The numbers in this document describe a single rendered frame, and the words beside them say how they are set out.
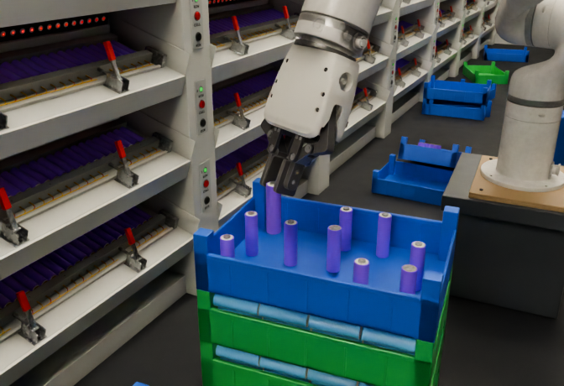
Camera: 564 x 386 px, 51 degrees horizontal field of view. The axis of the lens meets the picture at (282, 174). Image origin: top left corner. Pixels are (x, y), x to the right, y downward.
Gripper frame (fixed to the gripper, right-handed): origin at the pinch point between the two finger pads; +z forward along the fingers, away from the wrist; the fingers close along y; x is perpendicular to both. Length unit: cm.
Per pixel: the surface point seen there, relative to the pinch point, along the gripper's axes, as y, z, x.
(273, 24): 84, -31, -57
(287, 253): 3.1, 10.6, -8.7
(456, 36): 170, -90, -264
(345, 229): 1.1, 5.4, -16.1
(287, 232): 3.1, 7.6, -7.3
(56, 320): 44, 42, -1
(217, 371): 4.3, 28.6, -5.0
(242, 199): 68, 17, -53
